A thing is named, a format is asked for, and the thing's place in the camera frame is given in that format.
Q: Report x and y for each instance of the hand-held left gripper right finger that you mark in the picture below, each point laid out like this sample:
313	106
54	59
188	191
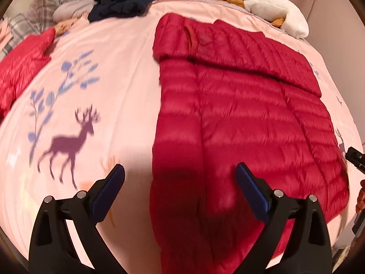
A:
252	191

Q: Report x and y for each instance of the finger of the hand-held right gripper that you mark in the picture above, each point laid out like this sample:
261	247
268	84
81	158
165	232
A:
356	157

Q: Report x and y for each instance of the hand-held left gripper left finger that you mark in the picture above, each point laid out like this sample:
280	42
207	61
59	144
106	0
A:
109	188

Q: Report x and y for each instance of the large red down jacket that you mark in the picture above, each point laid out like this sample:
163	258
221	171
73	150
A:
242	105

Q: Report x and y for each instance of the pink clothes pile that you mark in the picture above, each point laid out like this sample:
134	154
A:
4	32

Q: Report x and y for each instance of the navy blue clothes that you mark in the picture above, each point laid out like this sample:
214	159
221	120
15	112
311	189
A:
122	0

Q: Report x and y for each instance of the pink deer print duvet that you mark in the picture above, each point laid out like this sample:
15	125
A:
114	105

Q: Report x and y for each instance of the beige curtain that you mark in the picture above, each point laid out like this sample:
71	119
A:
328	8

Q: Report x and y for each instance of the small light red down jacket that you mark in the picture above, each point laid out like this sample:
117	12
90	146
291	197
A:
20	62

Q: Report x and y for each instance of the small orange plush toy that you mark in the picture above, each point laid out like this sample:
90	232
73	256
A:
67	26

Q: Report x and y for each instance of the white goose plush toy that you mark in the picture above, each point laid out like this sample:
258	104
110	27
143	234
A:
273	4

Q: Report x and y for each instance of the grey hoodie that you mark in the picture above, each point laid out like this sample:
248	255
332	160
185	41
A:
71	11

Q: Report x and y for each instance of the small plaid pillow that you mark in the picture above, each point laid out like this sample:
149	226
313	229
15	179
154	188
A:
17	31

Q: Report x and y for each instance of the large plaid pillow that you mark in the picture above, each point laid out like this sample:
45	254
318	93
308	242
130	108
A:
48	5

